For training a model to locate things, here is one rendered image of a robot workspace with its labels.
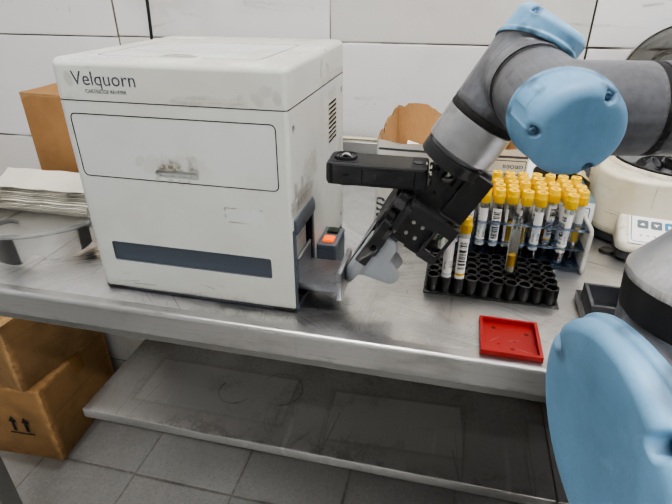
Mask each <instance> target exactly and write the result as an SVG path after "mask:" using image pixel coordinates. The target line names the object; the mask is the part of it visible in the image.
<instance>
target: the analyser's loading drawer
mask: <svg viewBox="0 0 672 504"><path fill-rule="evenodd" d="M351 257H352V249H347V251H346V253H345V255H344V257H343V260H342V261H337V260H328V259H319V258H311V239H309V240H308V241H307V243H306V244H305V246H304V248H303V249H302V251H301V252H300V254H299V256H298V257H297V262H298V286H299V289H307V290H314V291H322V292H330V293H336V300H337V301H341V299H342V297H343V294H344V292H345V289H346V287H347V284H348V281H347V280H346V266H347V265H348V262H349V260H350V259H351Z"/></svg>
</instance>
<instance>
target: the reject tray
mask: <svg viewBox="0 0 672 504"><path fill-rule="evenodd" d="M479 343H480V355H487V356H494V357H501V358H507V359H514V360H521V361H528V362H535V363H542V364H543V361H544V355H543V350H542V345H541V340H540V335H539V330H538V325H537V322H530V321H522V320H514V319H507V318H499V317H491V316H483V315H479Z"/></svg>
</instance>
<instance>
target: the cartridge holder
mask: <svg viewBox="0 0 672 504"><path fill-rule="evenodd" d="M619 291H620V287H617V286H609V285H601V284H594V283H586V282H584V285H583V289H582V290H577V289H576V292H575V296H574V297H575V301H576V305H577V309H578V312H579V316H580V318H583V317H584V316H585V315H587V314H589V313H593V312H600V313H607V314H611V315H614V313H615V310H616V306H617V301H618V296H619Z"/></svg>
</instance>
